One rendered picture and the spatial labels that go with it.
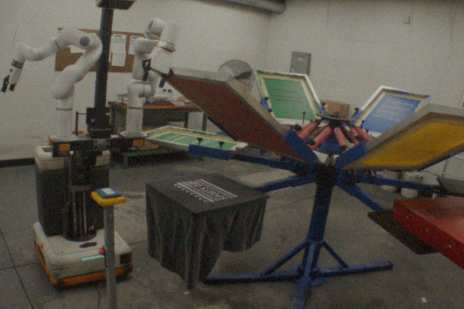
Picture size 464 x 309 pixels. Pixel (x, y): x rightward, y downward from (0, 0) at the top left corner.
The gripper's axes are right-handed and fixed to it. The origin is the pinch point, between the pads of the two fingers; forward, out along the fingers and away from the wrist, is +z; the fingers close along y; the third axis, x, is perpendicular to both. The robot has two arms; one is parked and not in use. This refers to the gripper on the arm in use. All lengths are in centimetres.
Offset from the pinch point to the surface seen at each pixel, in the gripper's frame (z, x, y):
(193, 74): -9.0, 6.9, -14.5
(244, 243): 62, 21, -68
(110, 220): 68, -10, -6
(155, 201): 54, -11, -29
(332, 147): -4, 4, -148
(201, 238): 61, 21, -37
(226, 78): -9.3, 28.9, -14.7
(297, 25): -229, -311, -427
